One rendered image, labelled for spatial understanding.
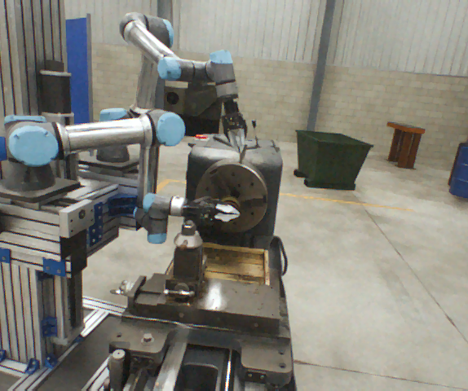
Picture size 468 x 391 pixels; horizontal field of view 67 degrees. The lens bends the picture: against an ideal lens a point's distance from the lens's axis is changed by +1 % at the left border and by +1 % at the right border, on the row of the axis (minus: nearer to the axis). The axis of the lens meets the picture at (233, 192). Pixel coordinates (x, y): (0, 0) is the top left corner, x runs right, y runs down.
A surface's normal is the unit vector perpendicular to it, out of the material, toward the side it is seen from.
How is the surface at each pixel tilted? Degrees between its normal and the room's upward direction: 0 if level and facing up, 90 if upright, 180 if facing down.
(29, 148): 91
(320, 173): 102
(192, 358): 0
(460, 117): 90
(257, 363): 0
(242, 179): 90
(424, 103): 90
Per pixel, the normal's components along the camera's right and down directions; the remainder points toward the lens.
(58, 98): 0.51, 0.30
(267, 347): 0.10, -0.95
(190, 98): -0.11, 0.28
